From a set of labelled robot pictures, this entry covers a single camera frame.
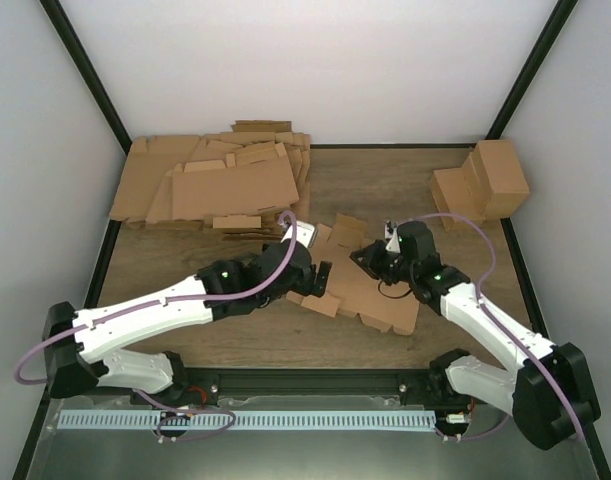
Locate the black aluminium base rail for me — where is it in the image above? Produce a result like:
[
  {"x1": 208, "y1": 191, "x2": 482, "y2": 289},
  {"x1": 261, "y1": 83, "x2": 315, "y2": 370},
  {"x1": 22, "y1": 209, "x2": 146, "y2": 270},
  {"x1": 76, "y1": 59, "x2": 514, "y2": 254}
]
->
[{"x1": 129, "y1": 367, "x2": 486, "y2": 407}]

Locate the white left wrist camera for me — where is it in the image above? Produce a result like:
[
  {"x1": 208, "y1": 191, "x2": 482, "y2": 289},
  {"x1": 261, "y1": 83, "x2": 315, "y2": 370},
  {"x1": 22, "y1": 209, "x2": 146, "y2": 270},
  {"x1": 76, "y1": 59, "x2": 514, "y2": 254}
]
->
[{"x1": 281, "y1": 221, "x2": 318, "y2": 248}]

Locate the light blue slotted cable duct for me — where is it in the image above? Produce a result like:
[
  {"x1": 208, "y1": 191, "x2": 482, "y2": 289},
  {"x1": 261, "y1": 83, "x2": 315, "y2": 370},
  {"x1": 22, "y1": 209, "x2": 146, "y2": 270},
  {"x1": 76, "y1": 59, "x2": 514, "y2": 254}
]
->
[{"x1": 57, "y1": 409, "x2": 436, "y2": 433}]

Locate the black right frame post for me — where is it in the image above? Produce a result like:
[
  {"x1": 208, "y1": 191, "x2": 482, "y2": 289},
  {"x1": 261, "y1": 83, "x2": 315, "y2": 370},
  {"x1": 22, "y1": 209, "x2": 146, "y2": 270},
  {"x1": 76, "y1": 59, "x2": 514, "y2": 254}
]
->
[{"x1": 485, "y1": 0, "x2": 578, "y2": 140}]

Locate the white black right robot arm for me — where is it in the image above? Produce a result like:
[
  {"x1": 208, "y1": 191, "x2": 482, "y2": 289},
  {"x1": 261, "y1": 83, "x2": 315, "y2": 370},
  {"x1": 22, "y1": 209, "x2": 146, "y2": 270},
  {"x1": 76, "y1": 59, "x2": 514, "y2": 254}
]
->
[{"x1": 350, "y1": 219, "x2": 601, "y2": 450}]

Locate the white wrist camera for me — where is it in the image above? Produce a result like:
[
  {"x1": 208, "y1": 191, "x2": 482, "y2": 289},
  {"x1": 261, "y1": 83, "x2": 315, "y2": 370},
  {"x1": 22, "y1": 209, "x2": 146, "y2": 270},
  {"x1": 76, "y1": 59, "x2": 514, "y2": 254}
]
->
[
  {"x1": 281, "y1": 221, "x2": 318, "y2": 248},
  {"x1": 384, "y1": 221, "x2": 400, "y2": 254}
]

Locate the black left frame post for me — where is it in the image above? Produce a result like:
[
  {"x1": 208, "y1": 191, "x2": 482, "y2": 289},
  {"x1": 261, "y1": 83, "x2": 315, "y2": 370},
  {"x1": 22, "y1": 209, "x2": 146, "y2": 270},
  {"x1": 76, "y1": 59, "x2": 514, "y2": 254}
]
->
[{"x1": 39, "y1": 0, "x2": 132, "y2": 154}]

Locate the black frame post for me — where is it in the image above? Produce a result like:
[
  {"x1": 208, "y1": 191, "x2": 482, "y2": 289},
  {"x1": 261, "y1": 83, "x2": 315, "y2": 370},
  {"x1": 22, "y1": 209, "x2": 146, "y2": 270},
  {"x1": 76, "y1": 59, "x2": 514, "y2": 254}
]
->
[
  {"x1": 485, "y1": 0, "x2": 578, "y2": 140},
  {"x1": 39, "y1": 0, "x2": 132, "y2": 154}
]

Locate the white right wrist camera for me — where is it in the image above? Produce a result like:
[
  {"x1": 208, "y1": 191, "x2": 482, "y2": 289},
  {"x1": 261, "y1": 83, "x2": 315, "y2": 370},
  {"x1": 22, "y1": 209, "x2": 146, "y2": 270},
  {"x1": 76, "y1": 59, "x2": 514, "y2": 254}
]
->
[{"x1": 384, "y1": 221, "x2": 400, "y2": 254}]

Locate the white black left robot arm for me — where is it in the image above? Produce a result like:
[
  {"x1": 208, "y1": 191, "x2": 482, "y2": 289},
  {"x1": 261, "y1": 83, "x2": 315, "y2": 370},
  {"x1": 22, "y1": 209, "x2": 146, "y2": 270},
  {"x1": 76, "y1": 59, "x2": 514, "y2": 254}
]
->
[{"x1": 43, "y1": 241, "x2": 332, "y2": 404}]

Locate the tall folded cardboard box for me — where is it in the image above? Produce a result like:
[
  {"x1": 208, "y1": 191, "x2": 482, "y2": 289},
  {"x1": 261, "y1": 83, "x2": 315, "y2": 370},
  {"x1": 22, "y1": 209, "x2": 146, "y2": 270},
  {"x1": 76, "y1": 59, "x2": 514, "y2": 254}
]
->
[{"x1": 462, "y1": 140, "x2": 530, "y2": 220}]

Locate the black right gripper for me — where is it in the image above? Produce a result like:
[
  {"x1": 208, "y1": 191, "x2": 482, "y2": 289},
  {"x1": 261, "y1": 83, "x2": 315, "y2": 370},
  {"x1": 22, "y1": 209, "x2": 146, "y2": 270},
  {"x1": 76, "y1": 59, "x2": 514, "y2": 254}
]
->
[{"x1": 351, "y1": 239, "x2": 417, "y2": 287}]

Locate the brown cardboard box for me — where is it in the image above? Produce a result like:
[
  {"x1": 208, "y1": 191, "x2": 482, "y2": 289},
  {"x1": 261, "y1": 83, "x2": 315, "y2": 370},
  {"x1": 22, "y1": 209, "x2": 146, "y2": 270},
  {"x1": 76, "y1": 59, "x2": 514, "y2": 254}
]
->
[{"x1": 286, "y1": 214, "x2": 420, "y2": 335}]

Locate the low folded cardboard box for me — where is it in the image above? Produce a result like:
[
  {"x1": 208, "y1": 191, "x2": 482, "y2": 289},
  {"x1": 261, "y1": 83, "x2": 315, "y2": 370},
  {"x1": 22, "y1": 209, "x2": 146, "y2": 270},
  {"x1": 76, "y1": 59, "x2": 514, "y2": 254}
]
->
[{"x1": 430, "y1": 168, "x2": 484, "y2": 226}]

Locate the stack of flat cardboard blanks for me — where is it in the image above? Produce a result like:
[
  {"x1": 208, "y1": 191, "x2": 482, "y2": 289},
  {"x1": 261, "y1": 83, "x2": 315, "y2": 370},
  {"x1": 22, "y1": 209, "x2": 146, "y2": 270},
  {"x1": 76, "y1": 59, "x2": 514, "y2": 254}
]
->
[{"x1": 110, "y1": 120, "x2": 311, "y2": 240}]

